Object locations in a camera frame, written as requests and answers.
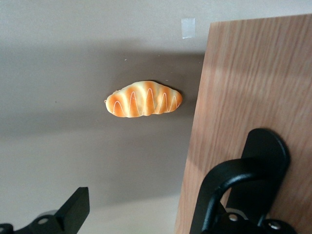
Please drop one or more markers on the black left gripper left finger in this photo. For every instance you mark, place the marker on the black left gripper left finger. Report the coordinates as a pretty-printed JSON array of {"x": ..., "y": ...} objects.
[{"x": 73, "y": 209}]

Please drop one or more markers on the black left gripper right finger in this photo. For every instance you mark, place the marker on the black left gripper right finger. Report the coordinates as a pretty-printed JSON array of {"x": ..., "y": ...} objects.
[{"x": 243, "y": 225}]

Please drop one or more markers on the light wooden drawer front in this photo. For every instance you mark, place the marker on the light wooden drawer front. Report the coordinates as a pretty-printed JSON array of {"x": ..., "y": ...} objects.
[{"x": 256, "y": 85}]

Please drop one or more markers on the toy croissant bread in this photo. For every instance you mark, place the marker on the toy croissant bread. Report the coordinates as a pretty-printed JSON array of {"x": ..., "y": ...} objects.
[{"x": 143, "y": 100}]

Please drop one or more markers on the translucent tape piece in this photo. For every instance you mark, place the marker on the translucent tape piece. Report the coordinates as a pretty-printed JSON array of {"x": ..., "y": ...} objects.
[{"x": 188, "y": 28}]

